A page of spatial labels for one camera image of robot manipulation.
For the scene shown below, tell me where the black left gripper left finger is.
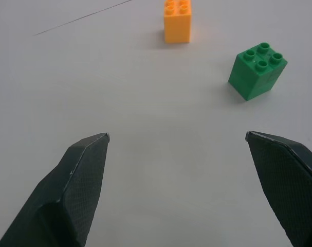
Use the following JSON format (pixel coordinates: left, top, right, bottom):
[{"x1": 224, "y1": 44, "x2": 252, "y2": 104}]
[{"x1": 0, "y1": 132, "x2": 111, "y2": 247}]

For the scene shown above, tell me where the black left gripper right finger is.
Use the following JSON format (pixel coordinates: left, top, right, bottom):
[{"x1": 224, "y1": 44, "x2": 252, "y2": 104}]
[{"x1": 245, "y1": 131, "x2": 312, "y2": 247}]

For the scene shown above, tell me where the green toy brick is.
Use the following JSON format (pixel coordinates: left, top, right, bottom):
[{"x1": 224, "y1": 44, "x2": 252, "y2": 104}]
[{"x1": 228, "y1": 42, "x2": 288, "y2": 101}]

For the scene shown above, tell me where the orange toy brick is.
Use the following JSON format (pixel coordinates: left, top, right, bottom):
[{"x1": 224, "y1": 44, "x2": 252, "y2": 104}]
[{"x1": 163, "y1": 0, "x2": 192, "y2": 44}]

